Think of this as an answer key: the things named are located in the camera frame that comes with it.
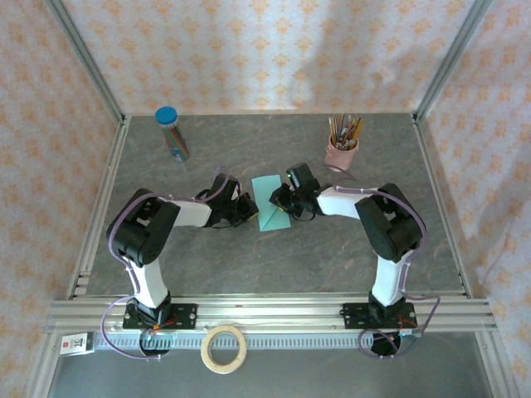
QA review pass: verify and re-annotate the white label tag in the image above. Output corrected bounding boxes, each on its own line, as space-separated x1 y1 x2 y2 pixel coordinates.
60 332 95 356

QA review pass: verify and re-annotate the slotted grey cable duct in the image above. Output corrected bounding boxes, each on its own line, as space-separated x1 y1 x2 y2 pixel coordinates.
93 333 412 352

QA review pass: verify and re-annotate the masking tape roll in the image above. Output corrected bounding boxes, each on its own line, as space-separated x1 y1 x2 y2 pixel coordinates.
200 324 248 375

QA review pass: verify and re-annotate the aluminium frame post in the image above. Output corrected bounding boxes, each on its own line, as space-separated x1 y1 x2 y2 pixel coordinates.
414 0 494 121
44 0 127 125

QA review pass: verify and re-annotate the light blue paper sheet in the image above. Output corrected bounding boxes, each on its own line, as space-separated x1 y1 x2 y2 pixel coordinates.
251 174 292 232

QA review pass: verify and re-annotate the pink pencil cup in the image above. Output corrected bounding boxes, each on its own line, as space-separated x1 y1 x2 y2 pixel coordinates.
324 133 360 172

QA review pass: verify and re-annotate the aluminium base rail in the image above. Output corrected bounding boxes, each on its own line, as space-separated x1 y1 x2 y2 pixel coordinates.
44 294 497 332

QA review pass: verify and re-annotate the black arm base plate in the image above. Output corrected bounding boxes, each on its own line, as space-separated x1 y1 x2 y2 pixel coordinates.
341 302 417 331
123 303 198 332

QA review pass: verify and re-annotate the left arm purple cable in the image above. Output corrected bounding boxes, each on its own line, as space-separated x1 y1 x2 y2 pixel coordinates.
101 165 231 362

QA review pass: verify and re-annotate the blue-lid tube of coloured pencils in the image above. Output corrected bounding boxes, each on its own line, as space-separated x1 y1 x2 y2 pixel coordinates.
154 106 192 163

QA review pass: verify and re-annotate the yellow pencil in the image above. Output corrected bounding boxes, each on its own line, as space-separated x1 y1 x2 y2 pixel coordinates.
350 118 367 146

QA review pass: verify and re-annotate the aluminium side rail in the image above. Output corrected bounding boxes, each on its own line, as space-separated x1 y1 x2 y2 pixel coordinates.
412 114 474 299
66 115 132 299

